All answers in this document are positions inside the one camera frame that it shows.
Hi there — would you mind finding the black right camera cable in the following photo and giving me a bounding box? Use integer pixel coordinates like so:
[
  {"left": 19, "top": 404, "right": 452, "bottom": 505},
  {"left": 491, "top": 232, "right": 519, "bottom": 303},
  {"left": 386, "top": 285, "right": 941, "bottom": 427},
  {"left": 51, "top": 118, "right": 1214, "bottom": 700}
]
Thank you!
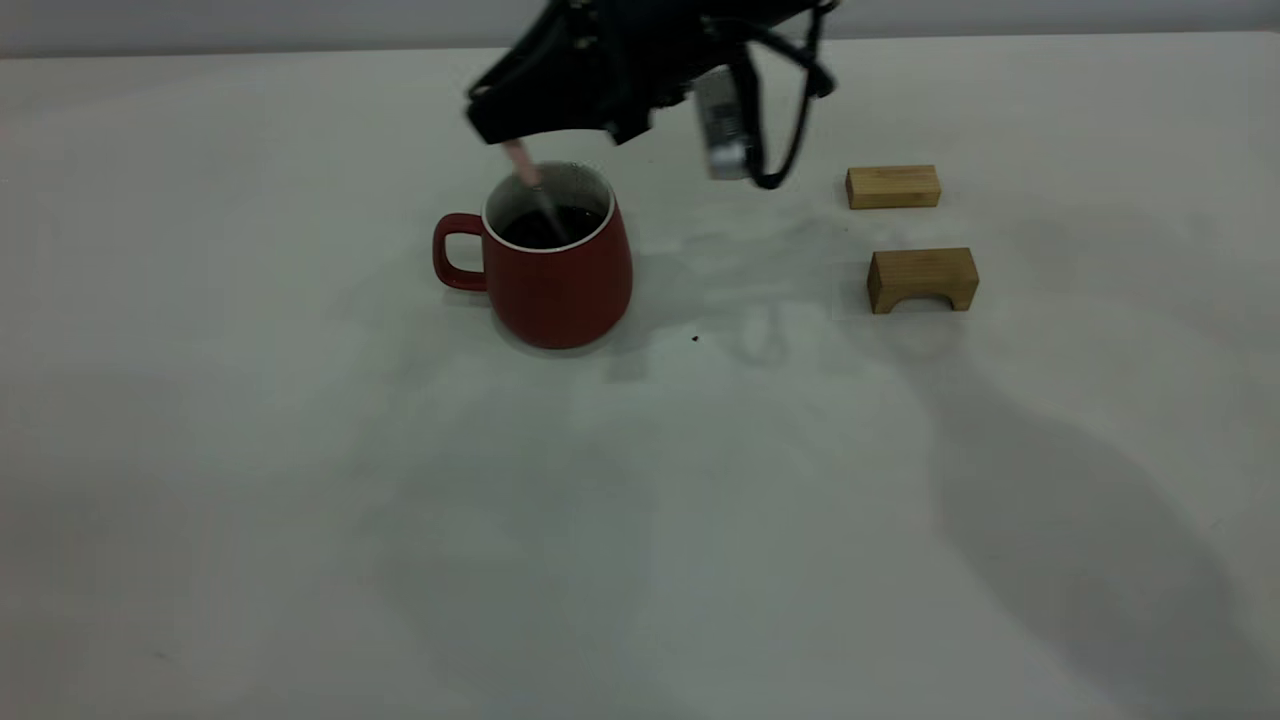
[{"left": 738, "top": 0, "right": 839, "bottom": 192}]

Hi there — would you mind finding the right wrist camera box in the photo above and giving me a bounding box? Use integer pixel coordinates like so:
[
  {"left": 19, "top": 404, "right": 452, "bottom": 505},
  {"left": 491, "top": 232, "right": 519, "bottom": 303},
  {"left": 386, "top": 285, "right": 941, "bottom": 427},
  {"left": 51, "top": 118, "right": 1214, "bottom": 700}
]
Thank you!
[{"left": 693, "top": 64, "right": 758, "bottom": 182}]

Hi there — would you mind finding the arched wooden block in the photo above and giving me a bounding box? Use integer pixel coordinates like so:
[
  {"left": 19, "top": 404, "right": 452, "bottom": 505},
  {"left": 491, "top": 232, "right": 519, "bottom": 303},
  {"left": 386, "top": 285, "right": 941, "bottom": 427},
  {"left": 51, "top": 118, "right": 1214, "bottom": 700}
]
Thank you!
[{"left": 866, "top": 248, "right": 980, "bottom": 316}]

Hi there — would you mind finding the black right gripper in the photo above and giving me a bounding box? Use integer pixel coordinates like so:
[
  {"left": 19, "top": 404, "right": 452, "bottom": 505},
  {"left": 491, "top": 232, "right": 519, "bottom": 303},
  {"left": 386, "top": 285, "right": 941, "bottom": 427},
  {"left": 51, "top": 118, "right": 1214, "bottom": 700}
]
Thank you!
[{"left": 464, "top": 0, "right": 723, "bottom": 148}]

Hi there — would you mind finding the flat rectangular wooden block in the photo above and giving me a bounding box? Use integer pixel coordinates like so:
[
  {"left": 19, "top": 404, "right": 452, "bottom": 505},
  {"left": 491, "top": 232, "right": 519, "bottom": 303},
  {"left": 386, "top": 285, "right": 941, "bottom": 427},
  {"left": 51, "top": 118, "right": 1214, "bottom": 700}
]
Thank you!
[{"left": 846, "top": 165, "right": 942, "bottom": 211}]

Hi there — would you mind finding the pink handled metal spoon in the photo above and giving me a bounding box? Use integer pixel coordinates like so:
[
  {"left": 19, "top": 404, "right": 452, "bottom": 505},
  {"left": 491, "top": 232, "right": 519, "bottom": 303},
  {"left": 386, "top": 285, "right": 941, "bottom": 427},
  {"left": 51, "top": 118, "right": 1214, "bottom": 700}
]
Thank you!
[{"left": 502, "top": 139, "right": 573, "bottom": 247}]

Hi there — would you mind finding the red ceramic mug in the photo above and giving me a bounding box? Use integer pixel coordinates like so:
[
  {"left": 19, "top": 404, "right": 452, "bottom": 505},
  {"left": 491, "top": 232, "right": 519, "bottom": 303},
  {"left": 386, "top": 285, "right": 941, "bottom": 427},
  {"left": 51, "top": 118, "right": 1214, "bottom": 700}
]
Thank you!
[{"left": 432, "top": 163, "right": 634, "bottom": 351}]

